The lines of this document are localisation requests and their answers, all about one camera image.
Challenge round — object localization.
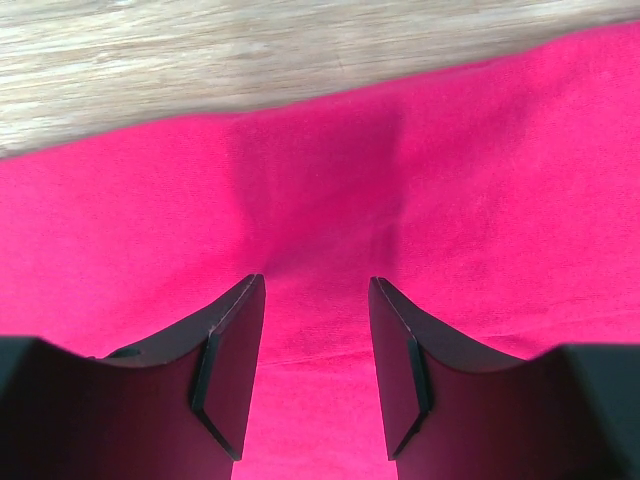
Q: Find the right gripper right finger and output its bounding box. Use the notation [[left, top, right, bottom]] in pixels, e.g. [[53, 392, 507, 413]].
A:
[[368, 277, 639, 479]]

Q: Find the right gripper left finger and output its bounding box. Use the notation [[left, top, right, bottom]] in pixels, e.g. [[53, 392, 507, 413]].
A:
[[1, 275, 266, 479]]

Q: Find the red t shirt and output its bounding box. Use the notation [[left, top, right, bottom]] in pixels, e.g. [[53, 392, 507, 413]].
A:
[[1, 23, 639, 479]]

